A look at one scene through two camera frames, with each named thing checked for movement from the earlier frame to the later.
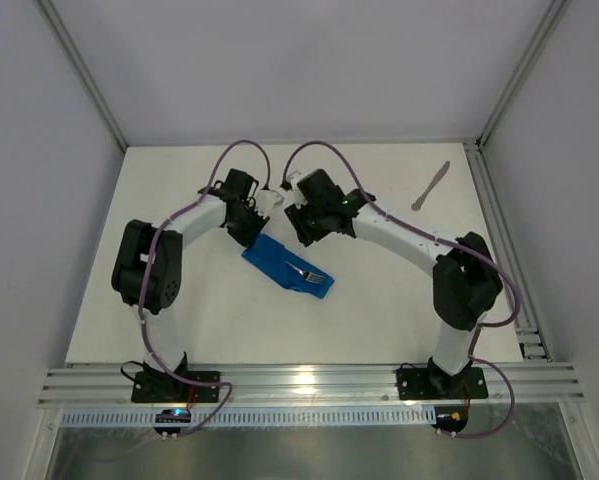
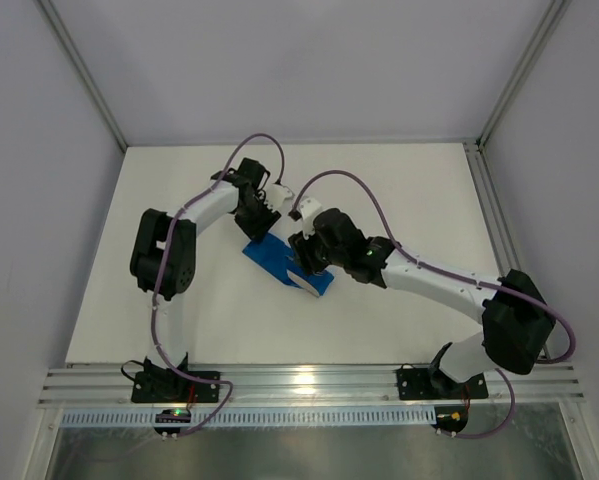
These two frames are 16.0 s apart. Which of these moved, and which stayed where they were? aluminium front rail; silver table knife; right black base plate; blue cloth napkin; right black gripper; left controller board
Moved: right black gripper; silver table knife
Stayed: left controller board; right black base plate; aluminium front rail; blue cloth napkin
